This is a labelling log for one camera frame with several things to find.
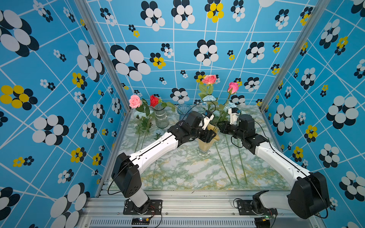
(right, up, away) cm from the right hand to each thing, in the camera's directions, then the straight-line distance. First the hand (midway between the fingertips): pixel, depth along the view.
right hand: (218, 122), depth 81 cm
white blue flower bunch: (+10, -24, +9) cm, 28 cm away
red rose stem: (-37, +12, +3) cm, 39 cm away
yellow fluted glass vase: (-8, -16, +5) cm, 19 cm away
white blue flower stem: (+5, -28, +8) cm, 29 cm away
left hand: (-4, -4, -5) cm, 7 cm away
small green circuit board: (-42, -51, -8) cm, 66 cm away
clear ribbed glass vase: (-36, +2, +19) cm, 41 cm away
